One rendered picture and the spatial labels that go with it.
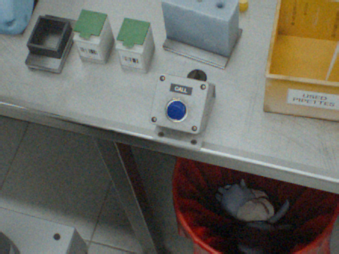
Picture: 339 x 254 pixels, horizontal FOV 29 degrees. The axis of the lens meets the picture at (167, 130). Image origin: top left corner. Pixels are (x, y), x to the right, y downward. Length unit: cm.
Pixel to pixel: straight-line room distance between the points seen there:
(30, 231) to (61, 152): 112
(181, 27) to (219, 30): 6
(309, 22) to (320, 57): 6
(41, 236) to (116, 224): 101
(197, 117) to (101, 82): 18
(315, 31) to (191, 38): 18
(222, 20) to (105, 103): 21
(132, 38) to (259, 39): 20
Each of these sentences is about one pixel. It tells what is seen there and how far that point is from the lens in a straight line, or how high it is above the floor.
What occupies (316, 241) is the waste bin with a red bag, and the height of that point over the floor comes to 44.
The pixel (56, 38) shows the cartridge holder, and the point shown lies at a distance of 103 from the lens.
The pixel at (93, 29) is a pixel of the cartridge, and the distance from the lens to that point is 95.
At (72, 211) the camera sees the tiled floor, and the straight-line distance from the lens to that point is 186.
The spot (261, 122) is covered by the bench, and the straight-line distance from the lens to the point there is 93.
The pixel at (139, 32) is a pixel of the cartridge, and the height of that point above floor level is 94.
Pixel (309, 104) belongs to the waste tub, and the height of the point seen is 91.
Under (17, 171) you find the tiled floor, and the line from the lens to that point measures 195.
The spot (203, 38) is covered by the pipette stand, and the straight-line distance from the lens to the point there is 96.
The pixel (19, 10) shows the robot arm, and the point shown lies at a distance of 71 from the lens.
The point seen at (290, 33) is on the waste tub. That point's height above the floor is 89.
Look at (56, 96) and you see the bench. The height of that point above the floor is 88.
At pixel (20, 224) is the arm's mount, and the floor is 96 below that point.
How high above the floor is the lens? 171
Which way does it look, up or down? 63 degrees down
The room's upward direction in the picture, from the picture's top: 11 degrees counter-clockwise
